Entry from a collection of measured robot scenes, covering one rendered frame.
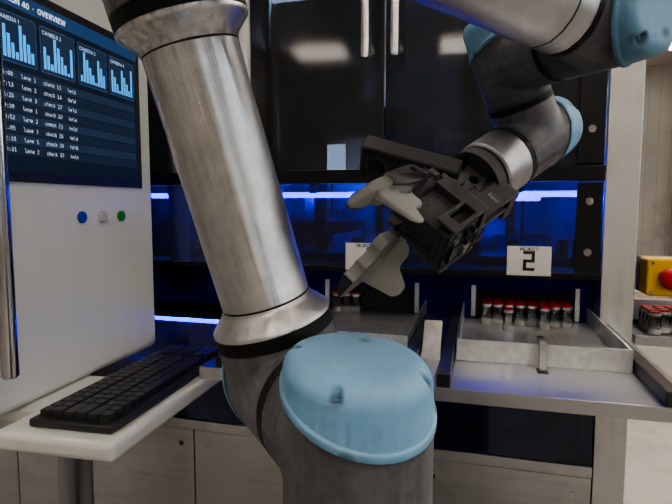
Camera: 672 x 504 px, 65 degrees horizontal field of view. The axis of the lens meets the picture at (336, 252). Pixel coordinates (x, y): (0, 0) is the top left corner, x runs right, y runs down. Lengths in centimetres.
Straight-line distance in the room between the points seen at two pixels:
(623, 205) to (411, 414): 85
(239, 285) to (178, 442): 102
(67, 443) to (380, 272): 52
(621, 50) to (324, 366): 38
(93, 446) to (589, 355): 74
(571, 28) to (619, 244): 69
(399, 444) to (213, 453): 107
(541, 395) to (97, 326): 82
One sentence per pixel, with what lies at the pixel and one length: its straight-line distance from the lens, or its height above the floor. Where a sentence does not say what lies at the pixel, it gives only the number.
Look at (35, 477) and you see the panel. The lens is 178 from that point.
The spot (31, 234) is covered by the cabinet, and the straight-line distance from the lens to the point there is 101.
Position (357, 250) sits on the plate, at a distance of 116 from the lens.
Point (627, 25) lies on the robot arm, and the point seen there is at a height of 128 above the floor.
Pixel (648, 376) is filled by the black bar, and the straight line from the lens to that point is 87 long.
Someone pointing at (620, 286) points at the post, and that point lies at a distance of 117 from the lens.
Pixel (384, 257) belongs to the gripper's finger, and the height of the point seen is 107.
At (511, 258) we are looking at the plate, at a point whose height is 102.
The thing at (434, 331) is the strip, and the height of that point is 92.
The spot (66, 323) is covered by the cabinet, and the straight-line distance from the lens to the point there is 108.
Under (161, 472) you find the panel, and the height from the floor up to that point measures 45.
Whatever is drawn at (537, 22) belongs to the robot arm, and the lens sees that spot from 51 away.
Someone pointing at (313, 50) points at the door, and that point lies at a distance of 124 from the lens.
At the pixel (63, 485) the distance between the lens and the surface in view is 136.
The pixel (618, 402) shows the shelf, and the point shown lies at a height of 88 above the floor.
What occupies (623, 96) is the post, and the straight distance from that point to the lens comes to 117.
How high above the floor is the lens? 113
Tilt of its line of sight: 5 degrees down
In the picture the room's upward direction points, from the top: straight up
